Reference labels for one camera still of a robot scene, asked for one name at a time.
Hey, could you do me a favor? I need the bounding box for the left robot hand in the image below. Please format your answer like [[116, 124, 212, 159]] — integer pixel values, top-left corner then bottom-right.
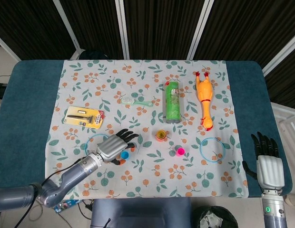
[[96, 128, 140, 166]]

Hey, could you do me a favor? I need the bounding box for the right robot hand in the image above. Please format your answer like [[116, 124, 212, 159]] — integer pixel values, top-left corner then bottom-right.
[[242, 131, 285, 190]]

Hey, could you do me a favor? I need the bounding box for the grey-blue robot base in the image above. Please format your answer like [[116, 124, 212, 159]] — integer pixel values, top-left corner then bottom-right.
[[90, 197, 193, 228]]

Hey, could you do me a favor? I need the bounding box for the large orange plastic cup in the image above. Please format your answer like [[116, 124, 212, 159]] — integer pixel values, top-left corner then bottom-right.
[[155, 129, 167, 143]]

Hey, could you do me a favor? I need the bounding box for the floral tablecloth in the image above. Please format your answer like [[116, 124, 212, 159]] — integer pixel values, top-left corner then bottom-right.
[[38, 59, 248, 200]]

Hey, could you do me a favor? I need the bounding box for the razor in yellow blister pack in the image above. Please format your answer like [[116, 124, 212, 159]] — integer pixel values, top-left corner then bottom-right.
[[63, 106, 106, 130]]

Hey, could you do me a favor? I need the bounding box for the green hairbrush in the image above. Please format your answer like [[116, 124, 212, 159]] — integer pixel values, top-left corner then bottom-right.
[[120, 97, 154, 107]]

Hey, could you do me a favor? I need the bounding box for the white metal rack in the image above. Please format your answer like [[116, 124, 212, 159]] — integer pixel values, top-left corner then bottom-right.
[[271, 102, 295, 148]]

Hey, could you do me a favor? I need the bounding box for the black trash bin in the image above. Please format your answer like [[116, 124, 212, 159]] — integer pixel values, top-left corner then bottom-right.
[[194, 205, 239, 228]]

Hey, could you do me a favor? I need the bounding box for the colourful snack packet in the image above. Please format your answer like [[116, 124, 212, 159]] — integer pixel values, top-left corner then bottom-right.
[[54, 199, 82, 214]]

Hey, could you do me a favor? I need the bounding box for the green chip can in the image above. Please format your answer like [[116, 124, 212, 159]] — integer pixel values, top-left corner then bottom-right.
[[164, 80, 181, 124]]

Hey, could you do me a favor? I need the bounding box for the dark slatted screen panel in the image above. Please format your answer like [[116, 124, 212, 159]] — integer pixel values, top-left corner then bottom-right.
[[123, 0, 205, 60], [0, 0, 78, 61], [194, 0, 295, 69], [264, 40, 295, 110], [59, 0, 126, 60]]

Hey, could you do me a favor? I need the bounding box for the teal table cover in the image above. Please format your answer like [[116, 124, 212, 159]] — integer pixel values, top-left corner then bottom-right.
[[0, 60, 293, 198]]

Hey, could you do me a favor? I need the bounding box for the black object behind table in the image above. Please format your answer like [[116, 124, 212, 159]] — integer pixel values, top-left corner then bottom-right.
[[78, 49, 110, 60]]

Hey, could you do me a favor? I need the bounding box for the yellow rubber chicken toy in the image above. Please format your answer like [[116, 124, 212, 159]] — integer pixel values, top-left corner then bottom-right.
[[195, 71, 214, 132]]

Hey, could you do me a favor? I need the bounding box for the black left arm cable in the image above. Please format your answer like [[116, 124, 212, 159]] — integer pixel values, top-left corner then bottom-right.
[[46, 157, 88, 181]]

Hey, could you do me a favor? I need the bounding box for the black plug cable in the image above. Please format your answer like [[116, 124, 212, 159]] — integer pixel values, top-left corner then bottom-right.
[[77, 199, 93, 219]]

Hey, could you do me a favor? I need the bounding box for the smaller blue plastic ring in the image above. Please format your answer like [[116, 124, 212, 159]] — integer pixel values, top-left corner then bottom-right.
[[199, 137, 226, 163]]

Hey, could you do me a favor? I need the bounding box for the white screen frame post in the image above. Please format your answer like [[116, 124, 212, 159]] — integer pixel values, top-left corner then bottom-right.
[[187, 0, 215, 60], [0, 32, 21, 62], [52, 0, 81, 53], [115, 0, 130, 60], [261, 30, 295, 77]]

